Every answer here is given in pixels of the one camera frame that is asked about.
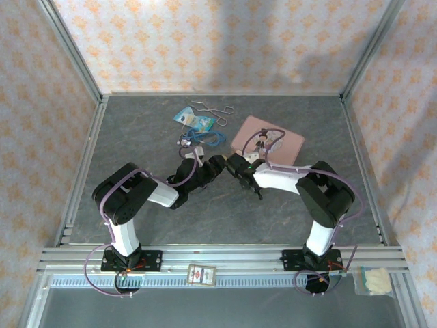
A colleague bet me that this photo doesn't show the clear bag with cotton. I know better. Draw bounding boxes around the clear bag with cotton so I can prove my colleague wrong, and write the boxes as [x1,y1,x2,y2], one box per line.
[353,266,393,297]

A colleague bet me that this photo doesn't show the grey slotted cable duct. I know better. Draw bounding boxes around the grey slotted cable duct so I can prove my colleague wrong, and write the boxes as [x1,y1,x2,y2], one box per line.
[51,275,356,290]

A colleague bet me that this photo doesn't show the blue printed plastic packet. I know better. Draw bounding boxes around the blue printed plastic packet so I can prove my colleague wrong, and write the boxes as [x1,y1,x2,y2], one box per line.
[173,106,216,133]

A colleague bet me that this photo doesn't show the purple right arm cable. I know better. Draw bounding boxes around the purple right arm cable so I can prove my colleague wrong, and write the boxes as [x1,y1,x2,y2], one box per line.
[242,128,365,298]

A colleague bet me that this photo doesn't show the metal wire tongs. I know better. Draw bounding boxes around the metal wire tongs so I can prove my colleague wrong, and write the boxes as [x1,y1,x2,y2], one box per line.
[189,100,236,126]

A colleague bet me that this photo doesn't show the blue stethoscope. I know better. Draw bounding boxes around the blue stethoscope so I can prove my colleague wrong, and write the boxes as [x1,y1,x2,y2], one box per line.
[176,126,228,148]

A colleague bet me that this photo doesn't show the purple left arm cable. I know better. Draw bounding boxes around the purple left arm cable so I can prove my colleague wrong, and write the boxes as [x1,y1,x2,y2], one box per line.
[83,146,202,298]

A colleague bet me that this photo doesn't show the pink illustrated tin box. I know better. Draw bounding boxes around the pink illustrated tin box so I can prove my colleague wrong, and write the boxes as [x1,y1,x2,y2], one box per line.
[230,115,305,168]

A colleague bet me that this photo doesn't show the aluminium frame post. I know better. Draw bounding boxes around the aluminium frame post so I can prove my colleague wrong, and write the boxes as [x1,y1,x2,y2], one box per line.
[37,0,104,100]
[340,0,408,100]

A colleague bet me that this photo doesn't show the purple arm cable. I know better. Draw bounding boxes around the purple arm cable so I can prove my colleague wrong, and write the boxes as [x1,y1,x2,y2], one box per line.
[242,128,365,298]
[83,146,202,298]

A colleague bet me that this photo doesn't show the framed printed label card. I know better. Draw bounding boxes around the framed printed label card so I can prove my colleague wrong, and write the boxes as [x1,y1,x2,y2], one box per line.
[186,263,218,286]

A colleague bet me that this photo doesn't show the aluminium mounting rail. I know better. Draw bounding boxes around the aluminium mounting rail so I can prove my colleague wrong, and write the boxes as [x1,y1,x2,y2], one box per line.
[40,243,409,275]

